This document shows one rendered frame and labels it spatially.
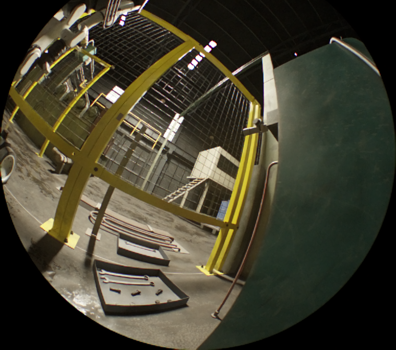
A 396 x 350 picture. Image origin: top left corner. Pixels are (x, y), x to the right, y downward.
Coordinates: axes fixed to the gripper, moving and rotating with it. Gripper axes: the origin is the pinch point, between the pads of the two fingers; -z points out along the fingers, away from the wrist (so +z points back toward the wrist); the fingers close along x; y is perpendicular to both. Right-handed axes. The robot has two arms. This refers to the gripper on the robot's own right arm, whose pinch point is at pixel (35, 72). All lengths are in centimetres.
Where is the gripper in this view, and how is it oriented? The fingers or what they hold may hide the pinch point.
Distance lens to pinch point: 83.5
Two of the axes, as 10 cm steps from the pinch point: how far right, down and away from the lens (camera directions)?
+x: -6.1, -1.0, 7.9
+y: -6.4, -5.3, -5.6
